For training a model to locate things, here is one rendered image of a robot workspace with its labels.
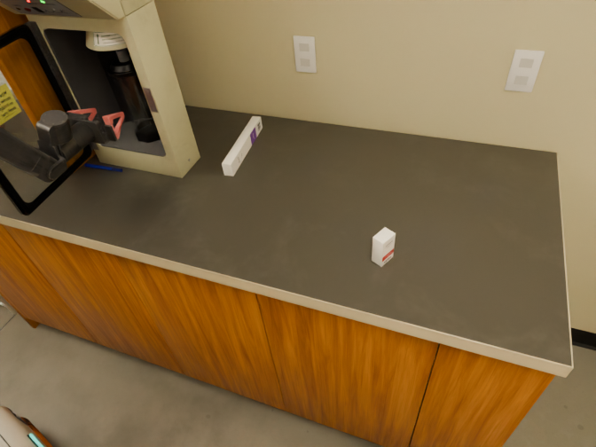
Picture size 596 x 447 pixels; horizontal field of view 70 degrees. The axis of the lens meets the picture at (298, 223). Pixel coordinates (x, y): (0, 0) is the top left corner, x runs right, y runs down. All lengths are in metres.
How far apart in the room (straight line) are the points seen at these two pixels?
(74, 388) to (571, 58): 2.16
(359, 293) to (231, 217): 0.42
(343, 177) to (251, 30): 0.57
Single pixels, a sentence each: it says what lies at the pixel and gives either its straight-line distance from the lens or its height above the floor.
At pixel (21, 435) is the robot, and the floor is 0.27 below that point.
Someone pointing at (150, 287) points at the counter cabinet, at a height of 0.73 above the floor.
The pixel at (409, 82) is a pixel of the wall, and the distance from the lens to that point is 1.39.
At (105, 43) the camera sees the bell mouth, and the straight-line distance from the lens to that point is 1.26.
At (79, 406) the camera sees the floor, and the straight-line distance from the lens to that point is 2.15.
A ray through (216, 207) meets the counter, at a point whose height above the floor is 0.94.
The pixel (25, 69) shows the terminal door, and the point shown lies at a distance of 1.34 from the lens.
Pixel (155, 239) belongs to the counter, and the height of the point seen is 0.94.
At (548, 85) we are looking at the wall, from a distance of 1.38.
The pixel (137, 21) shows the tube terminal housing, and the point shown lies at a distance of 1.17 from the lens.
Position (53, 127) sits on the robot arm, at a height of 1.24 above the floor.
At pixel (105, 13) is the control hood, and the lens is 1.11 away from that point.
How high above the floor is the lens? 1.72
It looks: 44 degrees down
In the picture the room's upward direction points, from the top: 7 degrees counter-clockwise
